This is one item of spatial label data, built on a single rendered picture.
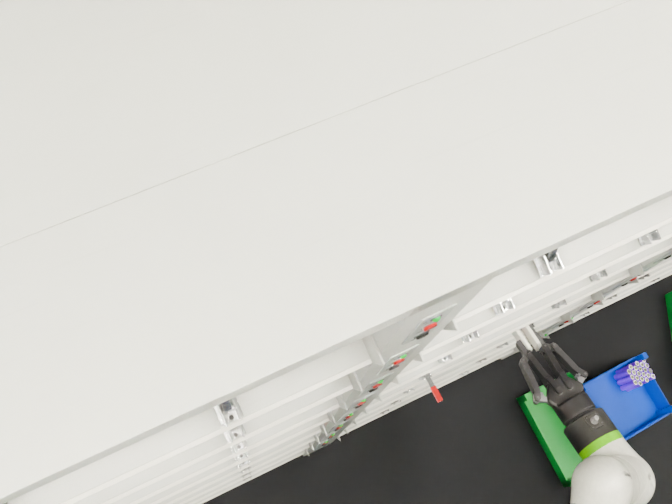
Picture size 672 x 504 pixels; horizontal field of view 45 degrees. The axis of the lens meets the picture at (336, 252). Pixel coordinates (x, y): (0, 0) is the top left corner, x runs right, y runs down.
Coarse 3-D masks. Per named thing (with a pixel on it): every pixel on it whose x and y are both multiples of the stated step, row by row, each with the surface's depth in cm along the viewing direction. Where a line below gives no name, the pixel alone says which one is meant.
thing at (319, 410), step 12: (336, 396) 133; (312, 408) 133; (324, 408) 134; (288, 420) 132; (300, 420) 133; (264, 432) 131; (276, 432) 132; (240, 444) 130; (252, 444) 131; (216, 456) 129; (228, 456) 130; (192, 468) 128; (204, 468) 129; (168, 480) 128; (180, 480) 128; (144, 492) 127; (156, 492) 127
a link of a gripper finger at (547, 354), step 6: (546, 348) 170; (546, 354) 170; (552, 354) 169; (546, 360) 171; (552, 360) 169; (552, 366) 169; (558, 366) 168; (558, 372) 167; (564, 372) 167; (564, 378) 166; (570, 384) 165
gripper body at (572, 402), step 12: (564, 384) 166; (576, 384) 166; (552, 396) 165; (564, 396) 164; (576, 396) 162; (588, 396) 163; (564, 408) 162; (576, 408) 160; (588, 408) 161; (564, 420) 162
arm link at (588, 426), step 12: (600, 408) 160; (576, 420) 159; (588, 420) 158; (600, 420) 158; (564, 432) 162; (576, 432) 159; (588, 432) 157; (600, 432) 157; (576, 444) 159; (588, 444) 157
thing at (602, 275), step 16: (640, 256) 147; (608, 272) 146; (576, 288) 144; (544, 304) 143; (496, 320) 141; (512, 320) 141; (464, 336) 139; (480, 336) 140; (432, 352) 138; (448, 352) 139; (416, 368) 137
